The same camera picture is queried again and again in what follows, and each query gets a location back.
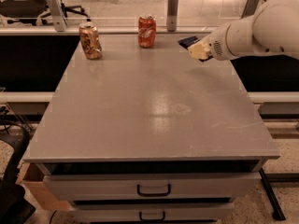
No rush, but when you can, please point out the middle grey metal bracket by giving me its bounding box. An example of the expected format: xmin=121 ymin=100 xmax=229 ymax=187
xmin=166 ymin=0 xmax=178 ymax=32

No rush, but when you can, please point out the cardboard box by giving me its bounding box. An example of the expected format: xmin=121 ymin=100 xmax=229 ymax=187
xmin=17 ymin=162 xmax=70 ymax=211

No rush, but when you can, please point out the black table leg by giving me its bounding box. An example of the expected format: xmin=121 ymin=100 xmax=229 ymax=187
xmin=259 ymin=169 xmax=286 ymax=221

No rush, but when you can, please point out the left grey metal bracket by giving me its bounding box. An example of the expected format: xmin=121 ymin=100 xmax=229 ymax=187
xmin=46 ymin=0 xmax=67 ymax=32

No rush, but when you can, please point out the right grey metal bracket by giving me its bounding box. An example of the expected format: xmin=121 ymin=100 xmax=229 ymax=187
xmin=241 ymin=0 xmax=260 ymax=18

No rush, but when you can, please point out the black lower drawer handle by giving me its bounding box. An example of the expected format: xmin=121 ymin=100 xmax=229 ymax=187
xmin=138 ymin=211 xmax=166 ymax=222

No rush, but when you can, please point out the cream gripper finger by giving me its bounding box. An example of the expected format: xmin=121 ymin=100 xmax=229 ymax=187
xmin=188 ymin=40 xmax=211 ymax=61

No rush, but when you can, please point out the grey lower drawer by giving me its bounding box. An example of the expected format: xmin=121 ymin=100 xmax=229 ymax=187
xmin=72 ymin=203 xmax=234 ymax=223

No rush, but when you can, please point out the red coke can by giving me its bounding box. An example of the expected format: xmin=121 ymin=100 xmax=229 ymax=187
xmin=138 ymin=14 xmax=156 ymax=48

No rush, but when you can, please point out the grey upper drawer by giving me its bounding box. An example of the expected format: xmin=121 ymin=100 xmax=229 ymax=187
xmin=43 ymin=173 xmax=260 ymax=202

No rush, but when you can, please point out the grey metal bracket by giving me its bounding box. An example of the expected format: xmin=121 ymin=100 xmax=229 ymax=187
xmin=46 ymin=0 xmax=67 ymax=32
xmin=166 ymin=0 xmax=178 ymax=32
xmin=241 ymin=0 xmax=260 ymax=18

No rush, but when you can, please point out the gold crushed soda can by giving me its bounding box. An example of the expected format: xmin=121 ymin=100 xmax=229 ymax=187
xmin=78 ymin=21 xmax=102 ymax=60

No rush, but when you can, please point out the grey drawer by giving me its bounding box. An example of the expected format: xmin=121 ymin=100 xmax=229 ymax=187
xmin=43 ymin=173 xmax=260 ymax=202
xmin=72 ymin=203 xmax=234 ymax=223

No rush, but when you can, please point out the black upper drawer handle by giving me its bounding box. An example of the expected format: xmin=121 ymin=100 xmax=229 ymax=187
xmin=136 ymin=184 xmax=172 ymax=198

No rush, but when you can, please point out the black office chair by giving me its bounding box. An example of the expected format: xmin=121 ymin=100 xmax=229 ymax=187
xmin=0 ymin=0 xmax=92 ymax=27

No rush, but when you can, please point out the black drawer handle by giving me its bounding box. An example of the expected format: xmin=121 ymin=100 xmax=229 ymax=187
xmin=136 ymin=184 xmax=172 ymax=198
xmin=138 ymin=211 xmax=166 ymax=222

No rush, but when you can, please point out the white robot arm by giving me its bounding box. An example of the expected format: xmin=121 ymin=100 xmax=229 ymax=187
xmin=187 ymin=0 xmax=299 ymax=61

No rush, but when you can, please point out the black chair at left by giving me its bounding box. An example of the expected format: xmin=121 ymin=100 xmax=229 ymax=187
xmin=0 ymin=120 xmax=36 ymax=224

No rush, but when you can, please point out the blue rxbar blueberry wrapper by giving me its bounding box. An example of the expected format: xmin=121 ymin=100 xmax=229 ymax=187
xmin=178 ymin=36 xmax=200 ymax=50

